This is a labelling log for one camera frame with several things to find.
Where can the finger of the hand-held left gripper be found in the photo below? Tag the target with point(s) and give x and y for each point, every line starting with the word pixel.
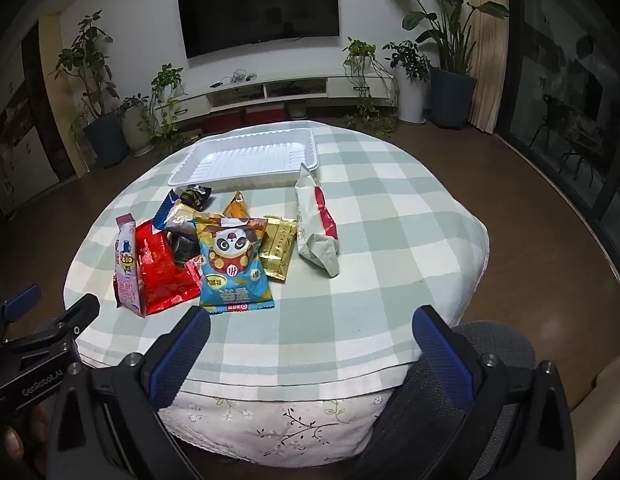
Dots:
pixel 74 316
pixel 19 300

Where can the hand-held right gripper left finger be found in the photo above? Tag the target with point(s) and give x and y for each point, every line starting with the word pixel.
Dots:
pixel 182 360

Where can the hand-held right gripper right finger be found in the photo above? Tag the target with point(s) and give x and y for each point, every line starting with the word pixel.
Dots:
pixel 442 355

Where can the pink snack packet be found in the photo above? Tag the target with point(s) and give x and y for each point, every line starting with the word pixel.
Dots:
pixel 125 270

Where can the blue panda snack packet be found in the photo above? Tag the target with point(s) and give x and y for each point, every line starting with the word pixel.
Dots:
pixel 232 270

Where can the blue and yellow snack packet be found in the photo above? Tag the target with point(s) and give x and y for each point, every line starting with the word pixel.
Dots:
pixel 167 210

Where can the gold snack packet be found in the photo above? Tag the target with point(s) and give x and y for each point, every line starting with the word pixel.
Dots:
pixel 279 250

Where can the orange snack packet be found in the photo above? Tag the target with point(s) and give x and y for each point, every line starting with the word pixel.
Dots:
pixel 235 207

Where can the long black snack packet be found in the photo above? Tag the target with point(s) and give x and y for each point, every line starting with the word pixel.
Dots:
pixel 197 197

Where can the white and red snack packet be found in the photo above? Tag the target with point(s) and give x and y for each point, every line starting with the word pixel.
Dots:
pixel 310 210

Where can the white plastic tray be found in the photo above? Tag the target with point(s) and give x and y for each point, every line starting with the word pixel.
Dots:
pixel 250 160

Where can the person's left hand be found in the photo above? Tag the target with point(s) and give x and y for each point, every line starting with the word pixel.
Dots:
pixel 17 435

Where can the white floral undercloth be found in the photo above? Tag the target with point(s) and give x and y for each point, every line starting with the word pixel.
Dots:
pixel 270 425

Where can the green checked tablecloth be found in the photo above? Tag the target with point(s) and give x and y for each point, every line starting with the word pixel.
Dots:
pixel 390 210

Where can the tall plant in dark pot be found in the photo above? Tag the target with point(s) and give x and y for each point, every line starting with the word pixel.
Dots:
pixel 105 140

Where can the small plant in round white pot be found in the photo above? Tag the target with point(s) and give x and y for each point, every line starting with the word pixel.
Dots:
pixel 135 130

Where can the trailing green plant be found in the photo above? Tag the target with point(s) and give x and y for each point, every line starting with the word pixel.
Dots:
pixel 165 82
pixel 361 55

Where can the plant in tall white pot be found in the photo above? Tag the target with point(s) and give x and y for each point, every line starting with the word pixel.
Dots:
pixel 411 100

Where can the big-leaf plant in dark pot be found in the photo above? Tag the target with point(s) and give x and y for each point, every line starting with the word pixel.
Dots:
pixel 452 97

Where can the glass balcony door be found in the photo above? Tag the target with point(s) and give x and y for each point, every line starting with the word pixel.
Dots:
pixel 565 85

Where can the beige curtain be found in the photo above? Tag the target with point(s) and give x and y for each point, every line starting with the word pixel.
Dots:
pixel 485 60

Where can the white television cabinet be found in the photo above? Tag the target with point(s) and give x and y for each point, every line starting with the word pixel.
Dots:
pixel 310 87

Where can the wall television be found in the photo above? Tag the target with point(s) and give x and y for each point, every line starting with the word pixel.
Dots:
pixel 260 5

